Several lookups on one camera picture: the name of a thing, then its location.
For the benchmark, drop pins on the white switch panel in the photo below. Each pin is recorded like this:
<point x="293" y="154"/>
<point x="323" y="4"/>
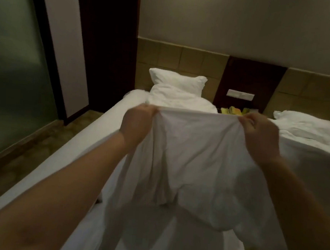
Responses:
<point x="240" y="95"/>

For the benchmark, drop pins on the yellow telephone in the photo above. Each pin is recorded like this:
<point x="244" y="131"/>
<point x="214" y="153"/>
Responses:
<point x="234" y="110"/>

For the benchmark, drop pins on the person's right forearm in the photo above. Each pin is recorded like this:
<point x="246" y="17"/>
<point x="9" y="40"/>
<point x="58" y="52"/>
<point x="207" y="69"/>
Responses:
<point x="312" y="222"/>

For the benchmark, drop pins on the person's left hand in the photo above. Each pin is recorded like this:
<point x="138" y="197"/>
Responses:
<point x="136" y="124"/>

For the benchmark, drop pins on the dark wooden wall panel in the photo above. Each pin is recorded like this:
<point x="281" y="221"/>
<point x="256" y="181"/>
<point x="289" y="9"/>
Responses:
<point x="250" y="73"/>

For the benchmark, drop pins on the white pillow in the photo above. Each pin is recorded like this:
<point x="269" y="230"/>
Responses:
<point x="177" y="84"/>

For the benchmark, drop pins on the white bed sheet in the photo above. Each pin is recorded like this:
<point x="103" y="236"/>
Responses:
<point x="64" y="160"/>

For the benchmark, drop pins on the person's left forearm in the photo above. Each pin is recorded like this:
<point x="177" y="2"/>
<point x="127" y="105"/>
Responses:
<point x="48" y="205"/>

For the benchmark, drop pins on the person's right hand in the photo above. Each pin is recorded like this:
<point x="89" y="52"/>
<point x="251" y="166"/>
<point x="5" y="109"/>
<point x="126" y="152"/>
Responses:
<point x="262" y="137"/>

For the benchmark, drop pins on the frosted glass partition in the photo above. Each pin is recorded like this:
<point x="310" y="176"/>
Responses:
<point x="14" y="70"/>

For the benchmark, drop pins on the dark wooden column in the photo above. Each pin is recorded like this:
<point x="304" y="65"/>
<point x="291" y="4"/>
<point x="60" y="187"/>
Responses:
<point x="106" y="38"/>

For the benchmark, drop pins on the beige padded headboard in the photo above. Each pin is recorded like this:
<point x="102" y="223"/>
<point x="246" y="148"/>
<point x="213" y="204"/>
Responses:
<point x="176" y="58"/>

